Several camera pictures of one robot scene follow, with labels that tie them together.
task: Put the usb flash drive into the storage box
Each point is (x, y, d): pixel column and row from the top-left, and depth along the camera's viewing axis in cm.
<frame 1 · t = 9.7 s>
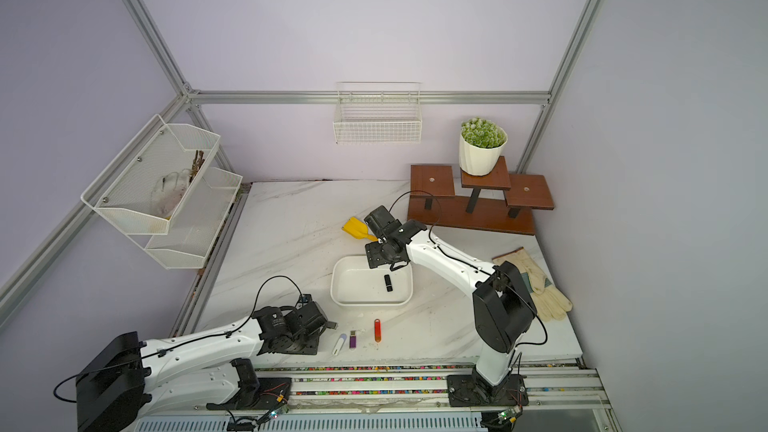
left hand: (308, 346, 81), fingers open
right hand: (386, 257, 87), fingers open
white storage box: (354, 284, 95), on the table
yellow toy shovel: (358, 229, 108), on the table
white lilac usb drive: (339, 343, 83), on the table
purple usb drive: (353, 339, 84), on the table
red usb drive: (377, 330, 85), on the table
black capped usb drive: (388, 283, 94), on the table
beige work glove: (527, 260, 100), on the table
clear plastic bag in rack: (168, 192, 78), point 32 cm above the table

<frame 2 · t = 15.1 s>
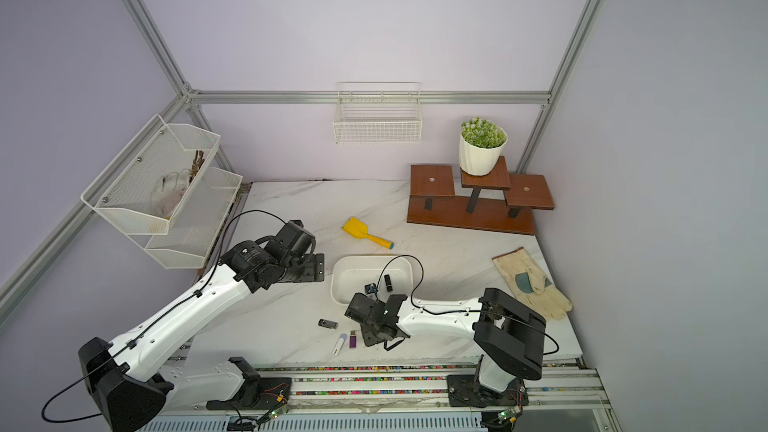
left hand: (305, 272, 77), fingers open
right hand: (376, 334, 83), fingers open
black swivel usb drive: (327, 323, 87), on the table
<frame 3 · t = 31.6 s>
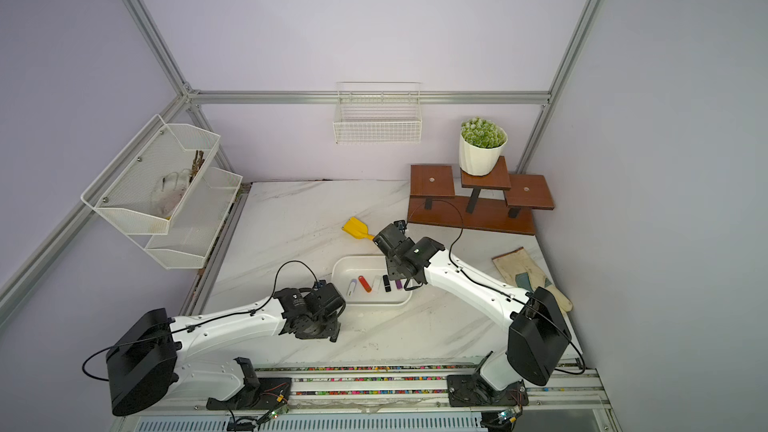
left hand: (327, 331, 82), fingers closed
right hand: (405, 267, 83), fingers open
purple usb drive: (398, 284, 94), on the table
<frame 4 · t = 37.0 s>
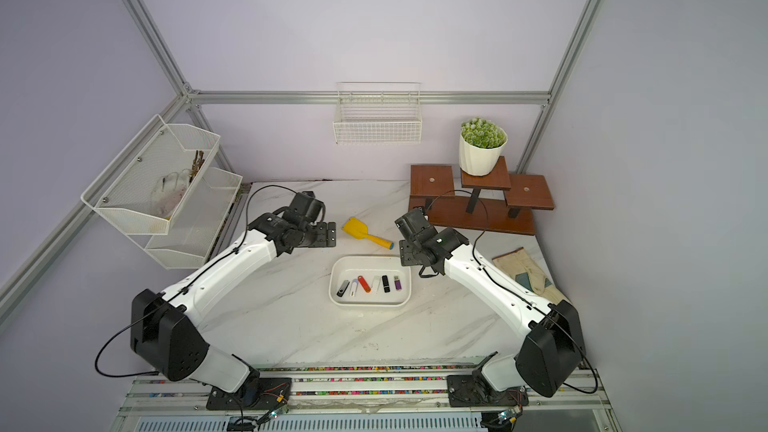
left hand: (315, 237, 84), fingers open
right hand: (420, 253, 82), fingers open
